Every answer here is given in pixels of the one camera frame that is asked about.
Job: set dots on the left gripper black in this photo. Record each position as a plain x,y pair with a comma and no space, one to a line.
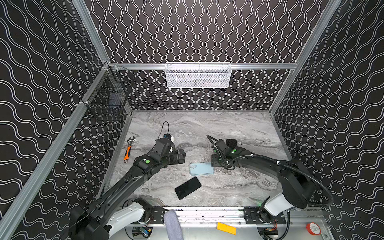
180,156

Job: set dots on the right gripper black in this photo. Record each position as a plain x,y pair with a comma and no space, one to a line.
216,160

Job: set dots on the light blue phone case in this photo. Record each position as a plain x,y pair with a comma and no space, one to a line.
197,169

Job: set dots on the black phone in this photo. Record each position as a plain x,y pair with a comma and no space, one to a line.
187,188

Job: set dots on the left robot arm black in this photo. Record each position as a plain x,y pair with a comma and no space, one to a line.
101,219

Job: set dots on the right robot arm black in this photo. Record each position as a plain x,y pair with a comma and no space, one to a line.
299,188

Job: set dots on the orange adjustable wrench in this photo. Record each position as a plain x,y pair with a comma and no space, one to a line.
129,147

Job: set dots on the yellow card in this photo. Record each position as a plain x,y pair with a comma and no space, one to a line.
226,228

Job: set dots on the white mesh basket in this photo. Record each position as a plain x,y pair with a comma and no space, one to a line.
195,75

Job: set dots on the red tape roll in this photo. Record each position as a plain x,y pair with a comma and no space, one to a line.
313,229

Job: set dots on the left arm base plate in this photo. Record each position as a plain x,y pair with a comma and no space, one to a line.
151,216

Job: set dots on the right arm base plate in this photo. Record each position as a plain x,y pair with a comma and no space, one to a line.
255,216

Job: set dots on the black wire basket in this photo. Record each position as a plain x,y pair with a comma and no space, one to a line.
108,102

